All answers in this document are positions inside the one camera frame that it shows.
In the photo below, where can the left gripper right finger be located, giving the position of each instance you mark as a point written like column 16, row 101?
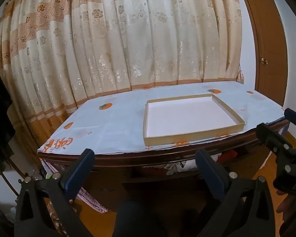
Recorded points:
column 214, row 174

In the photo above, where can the brass door knob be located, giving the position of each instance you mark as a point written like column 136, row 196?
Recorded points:
column 264, row 61

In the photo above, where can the shallow cardboard box tray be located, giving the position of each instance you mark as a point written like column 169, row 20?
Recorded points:
column 187, row 119

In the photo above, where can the beige floral curtain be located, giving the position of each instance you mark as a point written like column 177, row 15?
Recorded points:
column 57, row 54

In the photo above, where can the person's right hand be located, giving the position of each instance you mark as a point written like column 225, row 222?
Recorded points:
column 288, row 210

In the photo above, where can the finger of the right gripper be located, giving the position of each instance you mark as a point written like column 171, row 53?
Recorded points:
column 290, row 115
column 272, row 140

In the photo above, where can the brown wooden door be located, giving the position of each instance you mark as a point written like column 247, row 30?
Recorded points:
column 270, row 43

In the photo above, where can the white persimmon print tablecloth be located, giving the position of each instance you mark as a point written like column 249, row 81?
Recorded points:
column 114, row 123

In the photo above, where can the curtain tassel tieback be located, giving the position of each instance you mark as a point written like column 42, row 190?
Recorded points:
column 240, row 76

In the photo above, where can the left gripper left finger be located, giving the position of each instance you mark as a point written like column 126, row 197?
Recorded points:
column 77, row 172

